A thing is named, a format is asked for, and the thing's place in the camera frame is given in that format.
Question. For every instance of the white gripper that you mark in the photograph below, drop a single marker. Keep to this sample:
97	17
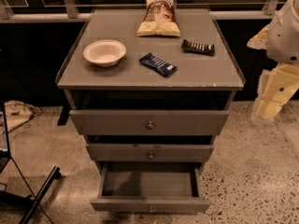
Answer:
284	41

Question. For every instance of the grey bottom drawer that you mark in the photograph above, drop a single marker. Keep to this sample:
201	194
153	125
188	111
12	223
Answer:
153	188

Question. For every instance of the grey drawer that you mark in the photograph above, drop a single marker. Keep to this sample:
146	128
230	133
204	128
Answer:
148	122
153	188
149	152

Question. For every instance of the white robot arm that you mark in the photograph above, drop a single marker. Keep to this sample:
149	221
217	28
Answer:
280	39

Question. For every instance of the grey drawer cabinet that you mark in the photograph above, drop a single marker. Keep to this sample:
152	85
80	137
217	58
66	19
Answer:
201	82

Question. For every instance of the grey middle drawer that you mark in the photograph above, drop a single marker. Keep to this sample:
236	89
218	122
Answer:
149	152

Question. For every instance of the grey top drawer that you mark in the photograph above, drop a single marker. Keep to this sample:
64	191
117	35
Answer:
148	122

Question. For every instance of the dark chocolate bar wrapper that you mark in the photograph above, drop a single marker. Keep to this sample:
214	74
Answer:
205	49

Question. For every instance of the blue snack bar wrapper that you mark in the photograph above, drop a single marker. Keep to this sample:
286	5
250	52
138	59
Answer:
160	66

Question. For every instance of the yellow brown chip bag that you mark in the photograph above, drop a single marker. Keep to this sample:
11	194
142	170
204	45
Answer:
159	19

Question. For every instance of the white paper bowl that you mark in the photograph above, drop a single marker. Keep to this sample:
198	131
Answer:
104	53

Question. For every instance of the metal window railing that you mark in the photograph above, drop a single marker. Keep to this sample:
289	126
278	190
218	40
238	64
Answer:
70	3

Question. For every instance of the beige cloth bag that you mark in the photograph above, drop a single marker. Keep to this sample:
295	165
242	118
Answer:
17	113

